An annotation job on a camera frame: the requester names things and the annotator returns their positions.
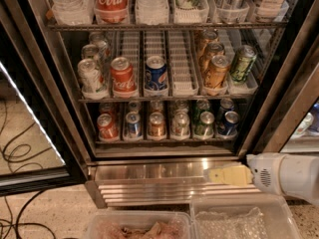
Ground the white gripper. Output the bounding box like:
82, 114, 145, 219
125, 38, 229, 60
203, 152, 286, 195

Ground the green soda can front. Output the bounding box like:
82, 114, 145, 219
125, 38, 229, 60
194, 112, 214, 139

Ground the green soda can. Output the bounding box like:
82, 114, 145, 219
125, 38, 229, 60
193, 100, 211, 122
194, 112, 214, 139

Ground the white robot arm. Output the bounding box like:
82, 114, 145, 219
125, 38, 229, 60
203, 152, 319, 206

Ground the blue pepsi can bottom right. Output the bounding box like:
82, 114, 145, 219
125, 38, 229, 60
217, 111, 240, 136

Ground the blue pepsi can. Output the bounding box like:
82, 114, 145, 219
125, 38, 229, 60
126, 112, 142, 138
217, 111, 240, 136

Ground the white green can bottom shelf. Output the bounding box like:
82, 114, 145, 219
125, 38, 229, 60
171, 112, 190, 139

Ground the green soda can behind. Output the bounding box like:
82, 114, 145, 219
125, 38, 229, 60
193, 100, 211, 122

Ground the orange soda can bottom shelf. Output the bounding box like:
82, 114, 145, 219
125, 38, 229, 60
148, 112, 165, 137

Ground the gold can middle shelf front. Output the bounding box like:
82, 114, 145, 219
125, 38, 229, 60
204, 55, 230, 89

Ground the gold can shelf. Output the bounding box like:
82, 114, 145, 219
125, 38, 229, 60
199, 42, 225, 72
204, 55, 230, 89

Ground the empty white shelf tray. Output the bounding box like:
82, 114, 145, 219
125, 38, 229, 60
167, 31, 199, 97

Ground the blue pepsi can bottom left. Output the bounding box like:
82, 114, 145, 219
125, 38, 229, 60
126, 112, 142, 138

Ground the green can middle shelf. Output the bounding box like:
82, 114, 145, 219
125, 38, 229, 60
230, 45, 257, 84

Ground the blue pepsi can middle shelf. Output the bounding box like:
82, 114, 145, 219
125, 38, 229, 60
145, 56, 167, 91

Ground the red cola can bottom shelf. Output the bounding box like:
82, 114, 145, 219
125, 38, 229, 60
97, 114, 119, 139

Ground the red coca cola can middle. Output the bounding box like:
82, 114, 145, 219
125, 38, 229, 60
111, 57, 137, 93

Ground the white can middle shelf front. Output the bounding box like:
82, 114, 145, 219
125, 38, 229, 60
78, 59, 106, 94

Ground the open glass fridge door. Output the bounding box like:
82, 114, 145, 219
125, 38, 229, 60
0, 0, 87, 196

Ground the clear bin with bubble wrap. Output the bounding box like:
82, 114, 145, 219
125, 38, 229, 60
189, 193, 302, 239

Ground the clear bin with brown items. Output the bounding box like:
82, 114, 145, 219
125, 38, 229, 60
83, 210, 194, 239

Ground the clear water bottle top left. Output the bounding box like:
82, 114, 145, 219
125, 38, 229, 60
46, 0, 94, 20

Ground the black floor cable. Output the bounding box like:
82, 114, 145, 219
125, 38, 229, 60
0, 189, 58, 239

